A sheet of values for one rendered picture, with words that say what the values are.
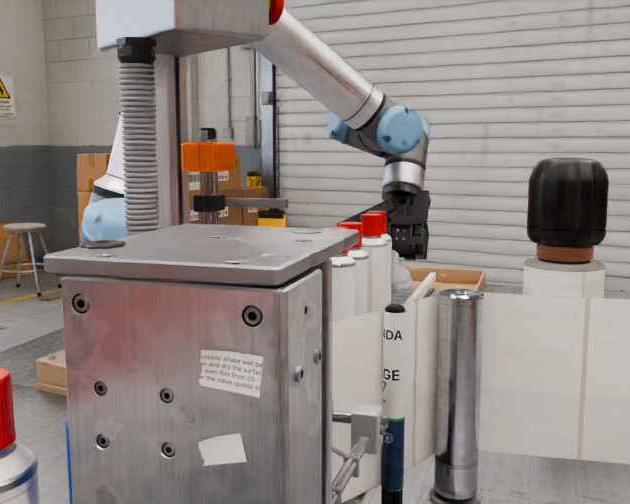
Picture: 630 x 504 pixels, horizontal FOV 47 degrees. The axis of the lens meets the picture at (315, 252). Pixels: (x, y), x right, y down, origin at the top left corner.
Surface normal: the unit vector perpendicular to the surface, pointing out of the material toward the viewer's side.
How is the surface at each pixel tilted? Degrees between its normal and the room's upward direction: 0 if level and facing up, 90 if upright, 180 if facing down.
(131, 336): 90
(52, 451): 0
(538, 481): 0
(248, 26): 90
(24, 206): 90
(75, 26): 90
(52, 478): 0
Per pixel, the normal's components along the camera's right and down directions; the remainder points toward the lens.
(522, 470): 0.00, -0.99
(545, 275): -0.69, 0.15
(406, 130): 0.32, 0.19
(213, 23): 0.62, 0.11
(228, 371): -0.29, 0.14
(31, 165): 0.88, 0.07
